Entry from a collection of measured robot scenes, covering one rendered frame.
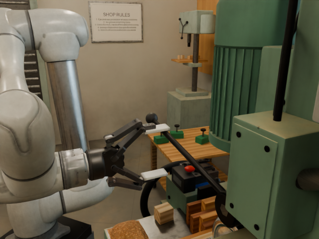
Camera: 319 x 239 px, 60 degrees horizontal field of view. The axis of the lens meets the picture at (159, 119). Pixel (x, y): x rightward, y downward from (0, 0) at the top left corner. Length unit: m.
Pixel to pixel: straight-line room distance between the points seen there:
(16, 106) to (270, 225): 0.41
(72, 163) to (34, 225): 0.53
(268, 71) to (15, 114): 0.42
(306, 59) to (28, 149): 0.44
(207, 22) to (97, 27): 1.37
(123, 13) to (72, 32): 2.55
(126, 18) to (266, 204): 3.32
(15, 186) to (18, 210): 0.50
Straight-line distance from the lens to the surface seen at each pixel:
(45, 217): 1.14
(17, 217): 1.14
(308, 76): 0.40
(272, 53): 0.50
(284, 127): 0.36
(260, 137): 0.35
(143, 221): 0.82
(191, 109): 2.95
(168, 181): 0.90
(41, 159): 0.55
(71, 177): 0.66
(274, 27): 0.54
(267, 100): 0.51
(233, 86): 0.56
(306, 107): 0.41
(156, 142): 2.21
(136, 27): 3.60
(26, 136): 0.50
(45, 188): 0.64
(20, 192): 0.64
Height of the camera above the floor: 1.41
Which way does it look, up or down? 18 degrees down
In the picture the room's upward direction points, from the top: straight up
